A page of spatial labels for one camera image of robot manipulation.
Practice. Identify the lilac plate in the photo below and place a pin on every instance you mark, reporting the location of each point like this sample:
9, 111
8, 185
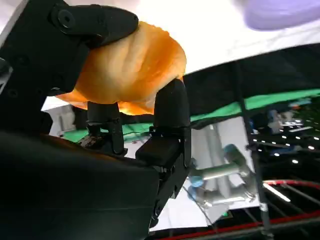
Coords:
275, 15

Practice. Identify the green cloth backdrop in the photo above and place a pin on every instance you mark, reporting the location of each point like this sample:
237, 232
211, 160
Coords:
262, 102

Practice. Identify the orange toy bread roll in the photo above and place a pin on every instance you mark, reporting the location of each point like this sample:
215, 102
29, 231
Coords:
130, 70

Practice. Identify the black curtain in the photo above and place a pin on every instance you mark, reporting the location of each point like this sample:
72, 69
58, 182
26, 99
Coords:
262, 75

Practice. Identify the black metal pole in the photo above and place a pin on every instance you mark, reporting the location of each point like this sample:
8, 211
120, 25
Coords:
266, 222

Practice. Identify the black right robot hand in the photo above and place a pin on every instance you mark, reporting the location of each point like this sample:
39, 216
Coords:
62, 187

